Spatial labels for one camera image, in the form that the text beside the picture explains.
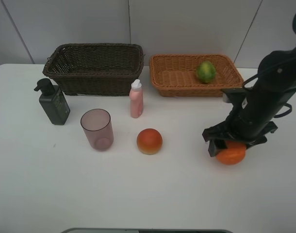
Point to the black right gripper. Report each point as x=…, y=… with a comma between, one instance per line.
x=238, y=129

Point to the orange tangerine fruit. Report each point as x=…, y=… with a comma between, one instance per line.
x=233, y=154

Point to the red yellow peach fruit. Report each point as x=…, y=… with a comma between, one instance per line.
x=149, y=141

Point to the green mango fruit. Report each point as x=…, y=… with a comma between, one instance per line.
x=205, y=72

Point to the pink squeeze bottle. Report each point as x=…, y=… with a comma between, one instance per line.
x=136, y=99

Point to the translucent pink plastic cup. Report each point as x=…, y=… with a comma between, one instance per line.
x=97, y=126

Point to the dark green pump bottle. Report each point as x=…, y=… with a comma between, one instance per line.
x=53, y=101

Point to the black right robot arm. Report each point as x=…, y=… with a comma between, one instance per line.
x=262, y=97

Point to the light brown wicker basket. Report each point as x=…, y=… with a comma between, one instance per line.
x=174, y=75

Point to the dark brown wicker basket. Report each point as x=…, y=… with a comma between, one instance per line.
x=96, y=69

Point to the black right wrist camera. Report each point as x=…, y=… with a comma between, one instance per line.
x=234, y=95

